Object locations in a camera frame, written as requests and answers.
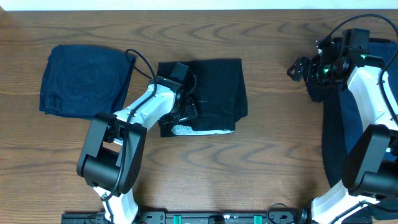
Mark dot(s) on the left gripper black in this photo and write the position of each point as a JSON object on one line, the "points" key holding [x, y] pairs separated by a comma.
{"points": [[192, 111]]}

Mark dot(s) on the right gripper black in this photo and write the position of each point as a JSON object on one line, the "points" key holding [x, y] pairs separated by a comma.
{"points": [[300, 64]]}

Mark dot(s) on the black shorts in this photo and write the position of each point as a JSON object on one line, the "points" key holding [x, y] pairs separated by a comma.
{"points": [[220, 99]]}

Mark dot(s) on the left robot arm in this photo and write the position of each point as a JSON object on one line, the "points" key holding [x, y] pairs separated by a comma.
{"points": [[111, 156]]}

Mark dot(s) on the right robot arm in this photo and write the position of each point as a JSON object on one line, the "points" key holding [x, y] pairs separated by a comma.
{"points": [[367, 179]]}

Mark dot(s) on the blue garment in pile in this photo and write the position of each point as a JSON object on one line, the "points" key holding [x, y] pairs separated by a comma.
{"points": [[352, 125]]}

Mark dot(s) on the black garment under pile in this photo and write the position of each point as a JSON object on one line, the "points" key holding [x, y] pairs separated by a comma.
{"points": [[333, 145]]}

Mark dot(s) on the folded navy blue garment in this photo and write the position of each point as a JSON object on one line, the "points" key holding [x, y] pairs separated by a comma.
{"points": [[80, 81]]}

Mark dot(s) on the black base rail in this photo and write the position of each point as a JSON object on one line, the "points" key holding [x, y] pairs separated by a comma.
{"points": [[277, 216]]}

